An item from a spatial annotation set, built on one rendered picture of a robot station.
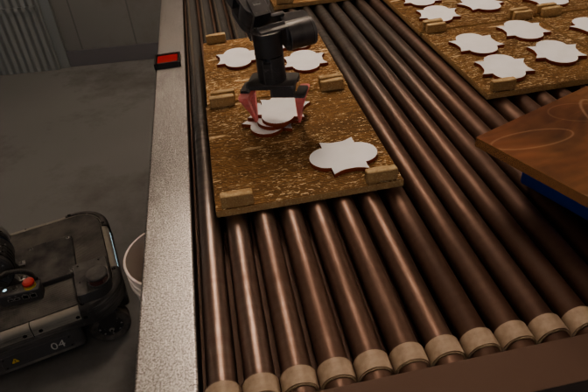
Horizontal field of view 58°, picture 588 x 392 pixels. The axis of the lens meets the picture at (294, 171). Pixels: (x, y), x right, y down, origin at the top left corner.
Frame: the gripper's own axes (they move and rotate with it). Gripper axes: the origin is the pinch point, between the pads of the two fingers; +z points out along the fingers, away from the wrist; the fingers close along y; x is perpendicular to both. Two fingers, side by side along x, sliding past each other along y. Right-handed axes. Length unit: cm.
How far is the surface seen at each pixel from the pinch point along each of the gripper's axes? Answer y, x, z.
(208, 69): 26.3, -30.3, 2.1
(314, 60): -2.4, -34.3, 1.9
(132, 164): 115, -114, 93
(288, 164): -4.6, 13.0, 3.1
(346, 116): -14.1, -6.4, 3.3
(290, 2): 14, -85, 2
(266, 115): 2.8, -1.1, -0.1
